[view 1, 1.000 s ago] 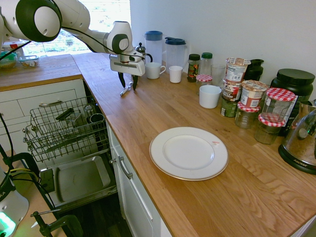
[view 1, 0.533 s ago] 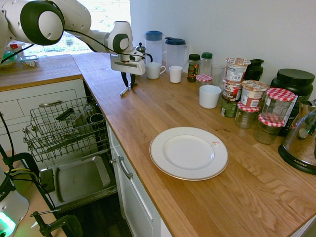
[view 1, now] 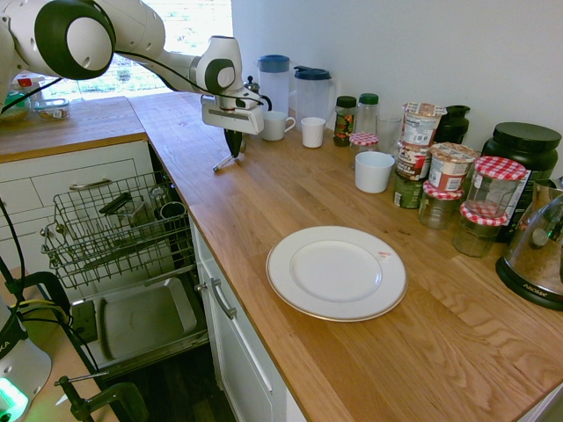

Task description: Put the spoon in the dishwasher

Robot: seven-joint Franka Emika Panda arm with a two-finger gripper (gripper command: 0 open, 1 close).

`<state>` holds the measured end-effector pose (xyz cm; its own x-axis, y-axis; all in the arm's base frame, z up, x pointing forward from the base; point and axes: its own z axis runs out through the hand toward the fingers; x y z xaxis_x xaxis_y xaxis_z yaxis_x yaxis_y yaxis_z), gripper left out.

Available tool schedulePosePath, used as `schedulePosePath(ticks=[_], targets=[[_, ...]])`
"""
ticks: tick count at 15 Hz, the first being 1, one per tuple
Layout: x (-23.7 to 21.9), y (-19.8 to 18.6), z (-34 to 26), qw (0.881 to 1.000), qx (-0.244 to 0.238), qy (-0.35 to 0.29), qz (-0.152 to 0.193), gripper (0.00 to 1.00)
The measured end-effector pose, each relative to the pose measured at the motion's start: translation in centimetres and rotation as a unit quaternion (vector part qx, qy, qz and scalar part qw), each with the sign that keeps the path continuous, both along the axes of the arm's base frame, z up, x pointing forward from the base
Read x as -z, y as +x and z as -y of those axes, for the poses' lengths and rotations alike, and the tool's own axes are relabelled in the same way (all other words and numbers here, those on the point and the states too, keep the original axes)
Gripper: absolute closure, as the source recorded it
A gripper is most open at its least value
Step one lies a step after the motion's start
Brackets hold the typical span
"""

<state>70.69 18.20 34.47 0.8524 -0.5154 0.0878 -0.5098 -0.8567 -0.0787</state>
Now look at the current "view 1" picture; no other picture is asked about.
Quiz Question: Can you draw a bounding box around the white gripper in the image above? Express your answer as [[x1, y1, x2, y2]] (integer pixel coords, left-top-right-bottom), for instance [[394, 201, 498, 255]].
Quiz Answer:
[[201, 94, 266, 159]]

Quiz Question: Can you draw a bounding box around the metal spoon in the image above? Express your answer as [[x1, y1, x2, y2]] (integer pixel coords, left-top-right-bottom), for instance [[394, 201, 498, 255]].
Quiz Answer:
[[212, 151, 241, 173]]

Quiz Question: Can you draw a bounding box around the dishwasher with open door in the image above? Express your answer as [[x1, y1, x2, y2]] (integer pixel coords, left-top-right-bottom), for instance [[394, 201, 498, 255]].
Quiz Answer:
[[68, 142, 211, 382]]

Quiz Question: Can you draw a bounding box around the large white mug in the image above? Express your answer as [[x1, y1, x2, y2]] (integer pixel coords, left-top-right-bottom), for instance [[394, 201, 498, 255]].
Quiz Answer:
[[260, 110, 296, 142]]

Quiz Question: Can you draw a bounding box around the glass French press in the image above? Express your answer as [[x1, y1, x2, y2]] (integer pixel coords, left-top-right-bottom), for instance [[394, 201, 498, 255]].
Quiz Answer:
[[243, 75, 273, 113]]

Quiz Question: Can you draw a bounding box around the clear pitcher light blue lid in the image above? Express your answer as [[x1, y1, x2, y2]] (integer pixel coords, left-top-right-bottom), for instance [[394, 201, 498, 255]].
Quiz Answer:
[[257, 54, 291, 118]]

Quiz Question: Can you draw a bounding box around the white ribbed cup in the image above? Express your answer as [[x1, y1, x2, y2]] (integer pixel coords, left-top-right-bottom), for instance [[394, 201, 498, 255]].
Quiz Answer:
[[301, 116, 327, 149]]

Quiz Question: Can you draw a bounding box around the clear pitcher dark blue lid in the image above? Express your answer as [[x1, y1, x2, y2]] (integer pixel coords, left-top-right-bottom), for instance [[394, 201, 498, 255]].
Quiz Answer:
[[293, 65, 338, 128]]

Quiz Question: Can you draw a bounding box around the black mug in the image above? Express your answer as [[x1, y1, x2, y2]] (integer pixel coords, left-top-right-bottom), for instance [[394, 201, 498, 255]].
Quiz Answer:
[[158, 200, 188, 221]]

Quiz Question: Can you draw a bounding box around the clear glass jar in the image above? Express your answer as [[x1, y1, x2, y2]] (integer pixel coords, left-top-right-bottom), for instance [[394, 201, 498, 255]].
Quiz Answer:
[[149, 186, 172, 211]]

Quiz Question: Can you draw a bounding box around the dark spice jar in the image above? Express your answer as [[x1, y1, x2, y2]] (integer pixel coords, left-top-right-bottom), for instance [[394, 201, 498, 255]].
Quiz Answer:
[[333, 95, 357, 147]]

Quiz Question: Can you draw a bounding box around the glass jar red checkered lid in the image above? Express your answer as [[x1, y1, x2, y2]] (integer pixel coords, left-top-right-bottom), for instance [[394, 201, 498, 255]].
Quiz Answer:
[[417, 179, 465, 230], [451, 202, 509, 258], [349, 132, 380, 171], [464, 156, 528, 217]]

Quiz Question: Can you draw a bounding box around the window with blinds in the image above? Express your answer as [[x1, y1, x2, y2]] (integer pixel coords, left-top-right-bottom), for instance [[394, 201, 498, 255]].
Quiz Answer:
[[43, 0, 234, 96]]

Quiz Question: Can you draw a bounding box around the clear bottle green cap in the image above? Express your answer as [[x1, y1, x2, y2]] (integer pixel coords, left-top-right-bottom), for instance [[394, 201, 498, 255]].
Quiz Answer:
[[356, 92, 380, 135]]

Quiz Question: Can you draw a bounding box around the black square container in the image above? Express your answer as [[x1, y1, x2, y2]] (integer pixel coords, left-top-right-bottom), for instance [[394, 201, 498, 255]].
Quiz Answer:
[[99, 192, 133, 215]]

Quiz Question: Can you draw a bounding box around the plain white round cup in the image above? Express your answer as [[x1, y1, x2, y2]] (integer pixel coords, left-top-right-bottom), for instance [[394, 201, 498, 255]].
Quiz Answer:
[[354, 151, 396, 194]]

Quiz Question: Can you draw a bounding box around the clear drinking glass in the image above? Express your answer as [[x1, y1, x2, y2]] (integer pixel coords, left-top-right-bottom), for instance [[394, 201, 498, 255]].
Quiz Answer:
[[376, 114, 404, 155]]

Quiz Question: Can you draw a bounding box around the white plate gold rim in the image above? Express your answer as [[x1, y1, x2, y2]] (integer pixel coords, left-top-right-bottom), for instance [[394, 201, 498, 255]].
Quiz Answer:
[[266, 225, 409, 324]]

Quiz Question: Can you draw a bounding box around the green tin can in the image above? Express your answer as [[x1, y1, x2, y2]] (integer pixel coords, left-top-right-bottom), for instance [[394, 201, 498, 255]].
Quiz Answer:
[[392, 170, 426, 210]]

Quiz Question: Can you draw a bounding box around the brown pudding cup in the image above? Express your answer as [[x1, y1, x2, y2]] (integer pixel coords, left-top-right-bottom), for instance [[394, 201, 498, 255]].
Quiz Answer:
[[397, 140, 432, 181]]

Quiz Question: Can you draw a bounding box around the upturned white yogurt cup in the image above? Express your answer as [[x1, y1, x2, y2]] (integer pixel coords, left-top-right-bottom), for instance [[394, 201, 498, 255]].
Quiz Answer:
[[402, 102, 449, 147]]

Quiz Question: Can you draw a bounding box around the glass food container teal lid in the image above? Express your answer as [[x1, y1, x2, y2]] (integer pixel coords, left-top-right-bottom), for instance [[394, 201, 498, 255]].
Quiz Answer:
[[33, 97, 71, 122]]

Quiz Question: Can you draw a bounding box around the red white yogurt cup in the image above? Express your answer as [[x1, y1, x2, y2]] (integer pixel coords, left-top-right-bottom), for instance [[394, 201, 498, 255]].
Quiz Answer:
[[428, 142, 479, 193]]

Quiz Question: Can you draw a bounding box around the white corner cabinet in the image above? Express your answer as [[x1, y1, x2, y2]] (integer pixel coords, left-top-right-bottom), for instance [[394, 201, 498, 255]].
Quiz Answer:
[[0, 139, 162, 282]]

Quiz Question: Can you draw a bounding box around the black thermos bottle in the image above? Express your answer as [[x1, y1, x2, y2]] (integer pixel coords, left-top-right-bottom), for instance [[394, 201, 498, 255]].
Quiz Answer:
[[435, 105, 472, 144]]

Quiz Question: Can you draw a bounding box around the food container green lid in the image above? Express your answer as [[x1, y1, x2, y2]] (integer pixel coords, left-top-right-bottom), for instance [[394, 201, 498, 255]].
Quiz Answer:
[[0, 90, 33, 125]]

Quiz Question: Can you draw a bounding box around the white cabinet with drawer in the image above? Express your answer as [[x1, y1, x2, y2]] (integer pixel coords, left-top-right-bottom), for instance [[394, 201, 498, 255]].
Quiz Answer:
[[188, 215, 309, 422]]

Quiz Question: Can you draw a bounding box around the dark metal C-clamp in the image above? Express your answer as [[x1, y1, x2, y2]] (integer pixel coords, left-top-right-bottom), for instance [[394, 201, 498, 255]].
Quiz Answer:
[[6, 271, 74, 317], [55, 370, 150, 422]]

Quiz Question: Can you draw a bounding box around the light wood robot stand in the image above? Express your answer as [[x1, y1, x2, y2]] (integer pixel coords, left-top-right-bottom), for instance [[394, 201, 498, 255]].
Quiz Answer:
[[0, 263, 120, 422]]

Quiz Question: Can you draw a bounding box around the large black supplement tub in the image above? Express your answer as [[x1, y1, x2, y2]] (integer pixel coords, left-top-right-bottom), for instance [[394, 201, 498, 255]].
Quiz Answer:
[[481, 121, 563, 244]]

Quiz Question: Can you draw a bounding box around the stainless steel electric kettle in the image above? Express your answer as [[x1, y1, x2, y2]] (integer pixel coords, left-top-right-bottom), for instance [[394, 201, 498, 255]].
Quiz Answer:
[[495, 175, 563, 312]]

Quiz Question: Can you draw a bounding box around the metal cabinet bar handle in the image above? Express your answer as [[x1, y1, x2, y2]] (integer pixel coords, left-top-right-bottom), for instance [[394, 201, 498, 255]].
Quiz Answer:
[[69, 178, 113, 191]]

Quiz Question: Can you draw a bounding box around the metal drawer handle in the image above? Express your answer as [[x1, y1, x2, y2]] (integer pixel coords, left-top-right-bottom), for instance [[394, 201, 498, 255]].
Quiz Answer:
[[209, 277, 238, 321]]

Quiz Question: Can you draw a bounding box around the wire dishwasher rack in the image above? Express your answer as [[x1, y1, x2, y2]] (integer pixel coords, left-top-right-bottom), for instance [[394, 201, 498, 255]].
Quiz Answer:
[[40, 171, 197, 290]]

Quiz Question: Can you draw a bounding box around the yellow cable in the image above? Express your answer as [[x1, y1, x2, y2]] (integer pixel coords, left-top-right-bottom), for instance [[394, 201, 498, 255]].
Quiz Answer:
[[8, 297, 71, 317]]

